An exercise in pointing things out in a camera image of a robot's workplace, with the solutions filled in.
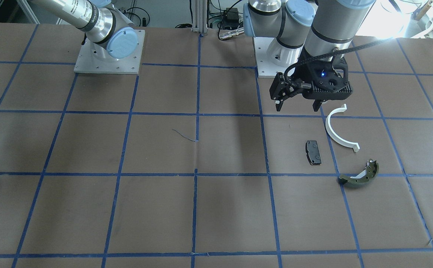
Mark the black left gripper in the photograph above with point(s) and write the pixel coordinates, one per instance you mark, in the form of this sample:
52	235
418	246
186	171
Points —
308	70

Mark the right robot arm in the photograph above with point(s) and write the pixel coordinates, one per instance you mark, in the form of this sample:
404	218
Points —
102	23

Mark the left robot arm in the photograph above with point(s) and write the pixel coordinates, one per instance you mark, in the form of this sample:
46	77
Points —
309	44

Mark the black brake pad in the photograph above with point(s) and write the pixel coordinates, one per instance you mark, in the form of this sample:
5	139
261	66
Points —
312	152

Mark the green brake shoe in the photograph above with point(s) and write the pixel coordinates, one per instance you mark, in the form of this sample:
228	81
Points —
365	177

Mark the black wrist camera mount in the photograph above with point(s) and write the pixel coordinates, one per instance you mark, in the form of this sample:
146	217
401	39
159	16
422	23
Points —
280	89

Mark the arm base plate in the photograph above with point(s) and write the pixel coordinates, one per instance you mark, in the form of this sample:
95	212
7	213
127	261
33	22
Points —
123	57
272	57

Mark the aluminium frame post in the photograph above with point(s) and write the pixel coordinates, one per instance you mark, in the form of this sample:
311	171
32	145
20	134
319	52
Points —
199	14

